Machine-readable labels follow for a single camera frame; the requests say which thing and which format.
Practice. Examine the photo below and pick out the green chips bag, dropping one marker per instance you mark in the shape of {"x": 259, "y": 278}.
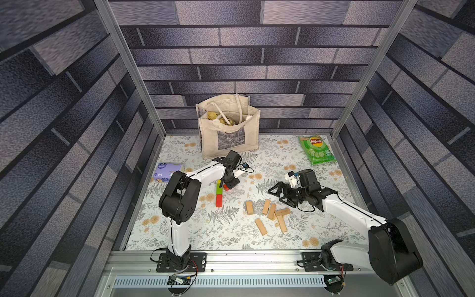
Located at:
{"x": 316, "y": 150}

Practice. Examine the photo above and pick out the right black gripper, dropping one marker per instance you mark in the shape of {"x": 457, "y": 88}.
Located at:
{"x": 291, "y": 193}

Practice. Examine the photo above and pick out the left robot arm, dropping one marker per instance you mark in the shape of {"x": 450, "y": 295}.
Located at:
{"x": 179, "y": 200}

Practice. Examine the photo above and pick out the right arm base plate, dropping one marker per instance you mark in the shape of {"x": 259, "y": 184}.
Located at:
{"x": 312, "y": 262}

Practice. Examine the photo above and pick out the aluminium front rail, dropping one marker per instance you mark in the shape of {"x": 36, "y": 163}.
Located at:
{"x": 221, "y": 262}

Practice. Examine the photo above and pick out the green block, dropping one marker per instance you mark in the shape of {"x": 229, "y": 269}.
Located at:
{"x": 219, "y": 189}

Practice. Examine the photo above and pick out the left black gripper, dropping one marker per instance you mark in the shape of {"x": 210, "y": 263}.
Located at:
{"x": 233, "y": 183}

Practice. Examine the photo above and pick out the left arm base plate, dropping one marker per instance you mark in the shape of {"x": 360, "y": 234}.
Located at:
{"x": 192, "y": 262}

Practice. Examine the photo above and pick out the circuit board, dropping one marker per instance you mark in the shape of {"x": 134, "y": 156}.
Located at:
{"x": 175, "y": 280}
{"x": 332, "y": 279}

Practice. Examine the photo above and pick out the left circuit board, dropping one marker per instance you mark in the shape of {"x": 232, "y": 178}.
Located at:
{"x": 175, "y": 280}

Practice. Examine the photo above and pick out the wooden block bottom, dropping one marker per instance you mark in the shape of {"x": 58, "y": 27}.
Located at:
{"x": 261, "y": 227}

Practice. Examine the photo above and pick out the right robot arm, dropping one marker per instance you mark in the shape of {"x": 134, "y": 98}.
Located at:
{"x": 389, "y": 250}

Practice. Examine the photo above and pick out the right circuit board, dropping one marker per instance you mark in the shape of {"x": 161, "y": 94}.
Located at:
{"x": 332, "y": 279}

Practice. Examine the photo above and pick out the beige canvas tote bag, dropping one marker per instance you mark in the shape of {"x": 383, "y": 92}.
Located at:
{"x": 227, "y": 122}

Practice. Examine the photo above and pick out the purple tissue pack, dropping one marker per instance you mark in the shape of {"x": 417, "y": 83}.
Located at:
{"x": 164, "y": 171}

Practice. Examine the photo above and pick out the wooden block top horizontal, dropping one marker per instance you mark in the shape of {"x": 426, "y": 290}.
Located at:
{"x": 282, "y": 212}

